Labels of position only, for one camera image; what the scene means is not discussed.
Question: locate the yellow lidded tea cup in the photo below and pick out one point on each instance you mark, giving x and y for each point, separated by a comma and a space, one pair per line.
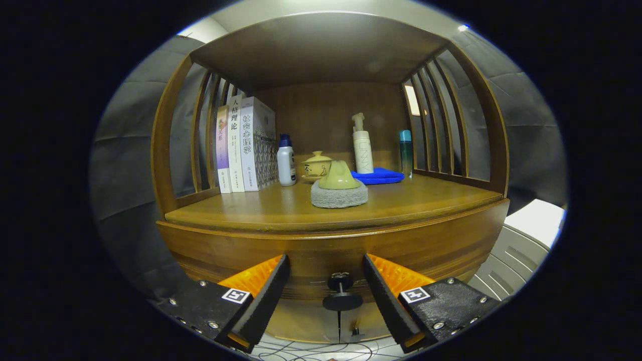
313, 165

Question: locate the wooden drawer with black knob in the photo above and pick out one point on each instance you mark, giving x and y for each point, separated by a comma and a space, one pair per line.
321, 250

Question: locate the pink purple book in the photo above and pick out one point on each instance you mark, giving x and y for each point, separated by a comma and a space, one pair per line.
223, 150

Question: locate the wooden cabinet door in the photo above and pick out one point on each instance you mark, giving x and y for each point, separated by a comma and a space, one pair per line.
306, 323
371, 326

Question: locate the green scrub brush grey pad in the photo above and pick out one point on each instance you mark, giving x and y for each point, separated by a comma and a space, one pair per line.
339, 198

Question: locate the wooden countertop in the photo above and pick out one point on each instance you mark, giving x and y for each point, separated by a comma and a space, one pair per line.
401, 200

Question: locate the thin white book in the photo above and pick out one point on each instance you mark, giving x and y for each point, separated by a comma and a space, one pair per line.
234, 145

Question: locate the white bottle with blue cap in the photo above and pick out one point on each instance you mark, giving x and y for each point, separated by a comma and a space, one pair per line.
286, 163

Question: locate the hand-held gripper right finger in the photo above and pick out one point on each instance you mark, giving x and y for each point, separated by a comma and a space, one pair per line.
386, 301

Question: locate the blue folded cloth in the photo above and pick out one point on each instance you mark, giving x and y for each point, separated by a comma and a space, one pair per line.
381, 176

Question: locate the white grey storage unit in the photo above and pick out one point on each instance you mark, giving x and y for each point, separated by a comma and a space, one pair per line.
526, 230

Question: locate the thick white patterned book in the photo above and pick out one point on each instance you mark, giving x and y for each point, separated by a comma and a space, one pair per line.
258, 145

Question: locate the clear bottle with teal cap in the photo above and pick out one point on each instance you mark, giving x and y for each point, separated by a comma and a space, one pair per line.
406, 153

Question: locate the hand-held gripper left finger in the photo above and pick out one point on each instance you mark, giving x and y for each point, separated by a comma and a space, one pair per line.
266, 301

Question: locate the white pump bottle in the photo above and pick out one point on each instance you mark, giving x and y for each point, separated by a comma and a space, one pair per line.
363, 150

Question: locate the wooden cabinet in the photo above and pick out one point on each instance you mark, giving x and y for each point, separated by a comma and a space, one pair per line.
321, 50

